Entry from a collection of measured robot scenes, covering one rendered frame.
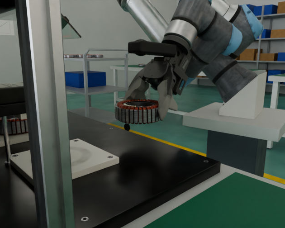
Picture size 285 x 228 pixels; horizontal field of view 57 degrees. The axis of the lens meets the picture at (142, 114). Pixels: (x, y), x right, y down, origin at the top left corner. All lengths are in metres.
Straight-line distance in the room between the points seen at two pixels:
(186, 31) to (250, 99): 0.40
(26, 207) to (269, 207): 0.34
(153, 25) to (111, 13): 6.40
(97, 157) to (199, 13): 0.42
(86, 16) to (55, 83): 6.55
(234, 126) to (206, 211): 0.53
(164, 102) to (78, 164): 0.22
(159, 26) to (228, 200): 0.56
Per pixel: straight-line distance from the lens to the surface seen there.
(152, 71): 0.63
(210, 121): 0.93
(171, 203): 0.42
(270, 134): 0.89
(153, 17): 0.85
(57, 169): 0.29
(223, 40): 0.73
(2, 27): 6.01
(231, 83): 0.98
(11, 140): 0.65
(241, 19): 0.98
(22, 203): 0.41
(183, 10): 0.69
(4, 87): 0.43
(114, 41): 7.21
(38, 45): 0.25
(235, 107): 0.98
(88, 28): 6.80
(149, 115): 0.55
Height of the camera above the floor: 0.97
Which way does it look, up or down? 13 degrees down
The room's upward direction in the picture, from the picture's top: straight up
